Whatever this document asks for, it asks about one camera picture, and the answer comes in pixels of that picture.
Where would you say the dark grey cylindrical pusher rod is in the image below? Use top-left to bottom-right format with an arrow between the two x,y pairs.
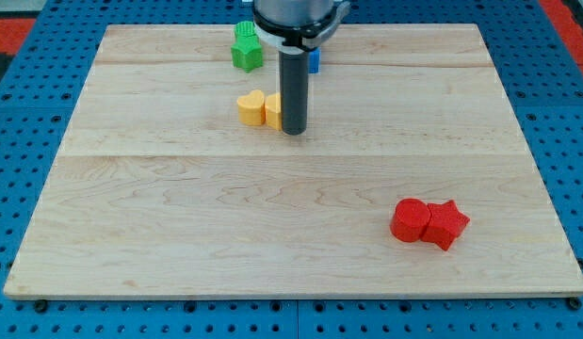
279,52 -> 309,136

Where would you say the red circle block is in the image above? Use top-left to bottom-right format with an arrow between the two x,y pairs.
390,198 -> 431,242

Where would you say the blue block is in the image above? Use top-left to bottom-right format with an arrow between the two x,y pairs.
308,48 -> 320,74

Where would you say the yellow block behind rod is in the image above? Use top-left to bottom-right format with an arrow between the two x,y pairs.
265,92 -> 283,131

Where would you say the green star block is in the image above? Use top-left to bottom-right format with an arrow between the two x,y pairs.
231,36 -> 263,73

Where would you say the green round ridged block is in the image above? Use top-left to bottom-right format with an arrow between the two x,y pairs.
234,21 -> 257,40

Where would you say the yellow heart block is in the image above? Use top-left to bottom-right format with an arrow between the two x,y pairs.
236,89 -> 266,126

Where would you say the light wooden board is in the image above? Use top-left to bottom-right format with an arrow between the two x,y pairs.
4,24 -> 583,300

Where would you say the red star block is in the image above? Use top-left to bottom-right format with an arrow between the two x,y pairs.
420,201 -> 470,250

